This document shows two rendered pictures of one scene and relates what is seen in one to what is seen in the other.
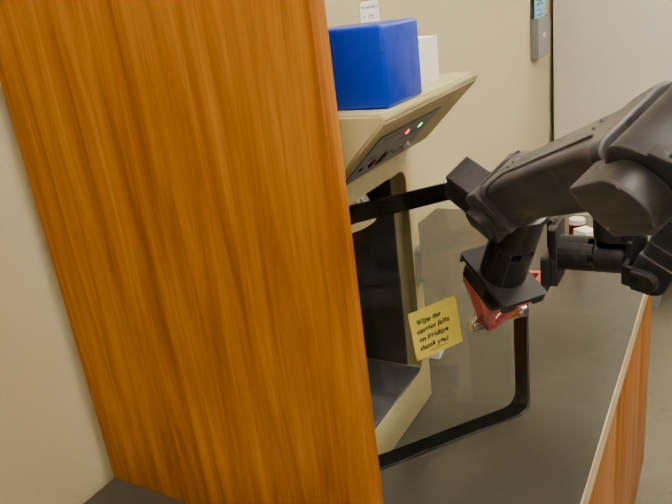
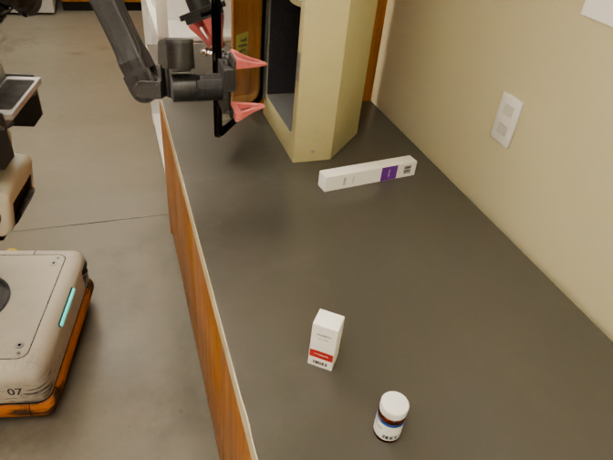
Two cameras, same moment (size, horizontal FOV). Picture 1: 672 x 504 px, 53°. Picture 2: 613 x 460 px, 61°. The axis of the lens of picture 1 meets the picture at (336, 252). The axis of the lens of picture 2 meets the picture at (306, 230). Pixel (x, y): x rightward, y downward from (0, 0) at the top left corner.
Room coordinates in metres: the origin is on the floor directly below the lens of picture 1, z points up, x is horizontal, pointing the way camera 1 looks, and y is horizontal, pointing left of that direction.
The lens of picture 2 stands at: (1.83, -1.11, 1.64)
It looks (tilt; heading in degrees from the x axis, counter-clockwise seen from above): 37 degrees down; 126
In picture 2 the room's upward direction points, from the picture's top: 6 degrees clockwise
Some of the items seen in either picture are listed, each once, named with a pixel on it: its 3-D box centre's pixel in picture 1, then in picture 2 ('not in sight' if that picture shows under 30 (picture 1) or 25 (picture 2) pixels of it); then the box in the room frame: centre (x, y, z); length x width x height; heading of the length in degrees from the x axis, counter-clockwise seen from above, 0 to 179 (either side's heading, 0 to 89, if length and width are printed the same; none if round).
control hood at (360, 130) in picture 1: (399, 129); not in sight; (0.89, -0.10, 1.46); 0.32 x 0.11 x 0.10; 148
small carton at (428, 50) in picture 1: (412, 61); not in sight; (0.94, -0.14, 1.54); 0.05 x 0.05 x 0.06; 48
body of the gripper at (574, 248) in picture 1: (572, 252); (212, 87); (1.01, -0.38, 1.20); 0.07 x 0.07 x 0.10; 58
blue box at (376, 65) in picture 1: (364, 64); not in sight; (0.82, -0.06, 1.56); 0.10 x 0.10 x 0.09; 58
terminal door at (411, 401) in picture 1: (437, 325); (240, 47); (0.84, -0.13, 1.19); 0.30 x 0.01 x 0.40; 110
